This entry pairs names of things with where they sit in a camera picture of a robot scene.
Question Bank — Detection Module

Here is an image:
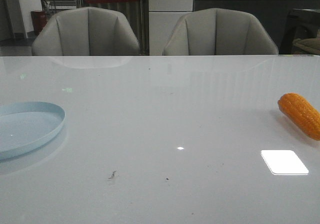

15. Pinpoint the light blue round plate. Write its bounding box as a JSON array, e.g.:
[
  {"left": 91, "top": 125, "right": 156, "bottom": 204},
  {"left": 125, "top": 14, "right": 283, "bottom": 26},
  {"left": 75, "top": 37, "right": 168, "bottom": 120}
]
[{"left": 0, "top": 101, "right": 66, "bottom": 160}]

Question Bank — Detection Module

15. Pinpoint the orange plastic corn cob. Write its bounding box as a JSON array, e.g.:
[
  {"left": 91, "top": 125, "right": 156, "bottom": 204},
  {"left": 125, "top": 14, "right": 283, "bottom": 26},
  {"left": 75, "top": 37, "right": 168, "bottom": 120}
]
[{"left": 277, "top": 93, "right": 320, "bottom": 141}]

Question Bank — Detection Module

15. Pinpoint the right grey upholstered chair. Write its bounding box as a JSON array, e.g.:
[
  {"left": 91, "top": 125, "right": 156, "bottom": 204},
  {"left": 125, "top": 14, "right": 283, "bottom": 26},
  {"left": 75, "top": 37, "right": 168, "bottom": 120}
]
[{"left": 163, "top": 8, "right": 278, "bottom": 56}]

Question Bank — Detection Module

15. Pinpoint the grey upholstered chair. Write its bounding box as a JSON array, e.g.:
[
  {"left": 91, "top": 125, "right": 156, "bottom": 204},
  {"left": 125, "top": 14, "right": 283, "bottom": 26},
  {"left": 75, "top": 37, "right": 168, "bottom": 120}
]
[
  {"left": 163, "top": 8, "right": 278, "bottom": 56},
  {"left": 31, "top": 7, "right": 140, "bottom": 56}
]

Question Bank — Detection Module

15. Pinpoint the white cabinet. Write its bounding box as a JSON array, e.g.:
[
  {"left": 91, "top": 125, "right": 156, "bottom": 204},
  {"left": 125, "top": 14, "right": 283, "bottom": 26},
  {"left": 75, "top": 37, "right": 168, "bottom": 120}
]
[{"left": 148, "top": 0, "right": 193, "bottom": 56}]

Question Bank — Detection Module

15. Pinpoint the left grey upholstered chair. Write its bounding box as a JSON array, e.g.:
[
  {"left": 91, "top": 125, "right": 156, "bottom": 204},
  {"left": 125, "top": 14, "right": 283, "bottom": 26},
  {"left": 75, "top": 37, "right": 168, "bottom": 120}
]
[{"left": 31, "top": 7, "right": 140, "bottom": 56}]

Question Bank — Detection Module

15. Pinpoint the red barrier belt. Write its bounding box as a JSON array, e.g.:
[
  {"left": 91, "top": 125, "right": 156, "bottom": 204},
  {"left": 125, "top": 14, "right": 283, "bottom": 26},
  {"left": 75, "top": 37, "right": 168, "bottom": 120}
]
[{"left": 84, "top": 0, "right": 140, "bottom": 4}]

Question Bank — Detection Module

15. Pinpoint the red trash bin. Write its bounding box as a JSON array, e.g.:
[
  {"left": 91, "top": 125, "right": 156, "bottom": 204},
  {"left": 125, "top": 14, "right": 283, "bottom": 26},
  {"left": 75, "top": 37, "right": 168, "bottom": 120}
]
[{"left": 30, "top": 10, "right": 47, "bottom": 35}]

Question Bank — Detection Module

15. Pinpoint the dark grey counter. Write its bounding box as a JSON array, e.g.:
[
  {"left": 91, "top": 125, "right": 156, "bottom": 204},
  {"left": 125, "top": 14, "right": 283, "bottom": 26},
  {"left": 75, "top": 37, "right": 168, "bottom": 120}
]
[{"left": 193, "top": 0, "right": 320, "bottom": 54}]

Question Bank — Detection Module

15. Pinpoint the dark armchair with cushion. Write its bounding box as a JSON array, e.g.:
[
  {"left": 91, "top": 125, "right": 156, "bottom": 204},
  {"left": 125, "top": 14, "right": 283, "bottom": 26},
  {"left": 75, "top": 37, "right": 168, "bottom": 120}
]
[{"left": 279, "top": 9, "right": 320, "bottom": 55}]

